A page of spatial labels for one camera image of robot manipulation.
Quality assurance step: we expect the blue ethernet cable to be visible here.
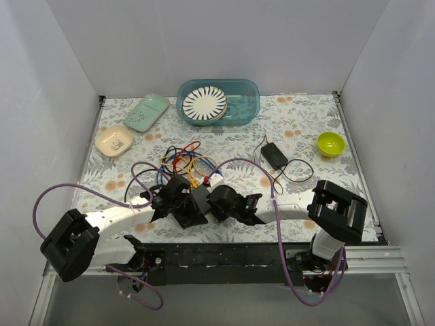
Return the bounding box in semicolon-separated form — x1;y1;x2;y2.
155;151;218;186

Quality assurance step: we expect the black power adapter brick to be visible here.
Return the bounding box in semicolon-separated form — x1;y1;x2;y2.
260;143;289;170

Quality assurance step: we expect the black network switch box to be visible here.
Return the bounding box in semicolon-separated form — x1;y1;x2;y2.
191;185;211;215

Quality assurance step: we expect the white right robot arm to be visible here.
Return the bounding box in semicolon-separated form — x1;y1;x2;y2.
207;180;368;261

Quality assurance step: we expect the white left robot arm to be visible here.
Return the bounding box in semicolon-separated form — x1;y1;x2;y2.
40;176;210;282

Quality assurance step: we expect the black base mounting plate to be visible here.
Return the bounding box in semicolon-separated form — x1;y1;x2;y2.
115;242;349;287

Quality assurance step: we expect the floral table mat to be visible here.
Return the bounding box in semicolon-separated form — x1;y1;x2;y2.
72;93;380;244

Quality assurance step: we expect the beige square panda dish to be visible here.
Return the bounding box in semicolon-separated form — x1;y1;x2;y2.
94;125;134;158

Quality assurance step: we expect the green rectangular ceramic dish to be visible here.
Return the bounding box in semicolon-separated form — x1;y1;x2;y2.
124;94;170;132

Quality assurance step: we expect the blue striped white plate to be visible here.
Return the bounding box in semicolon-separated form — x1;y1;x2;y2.
181;86;227;122

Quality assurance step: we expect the teal plastic basin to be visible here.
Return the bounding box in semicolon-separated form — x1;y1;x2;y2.
176;79;260;126

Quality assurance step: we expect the lime green bowl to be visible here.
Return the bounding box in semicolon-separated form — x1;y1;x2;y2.
317;132;346;158

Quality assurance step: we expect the red ethernet cable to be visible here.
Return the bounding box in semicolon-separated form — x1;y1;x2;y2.
173;141;201;174

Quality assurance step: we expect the black ethernet cable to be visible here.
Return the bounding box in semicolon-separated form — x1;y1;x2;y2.
124;145;191;201

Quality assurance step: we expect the aluminium frame rail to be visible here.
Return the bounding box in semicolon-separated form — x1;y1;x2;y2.
42;247;409;275

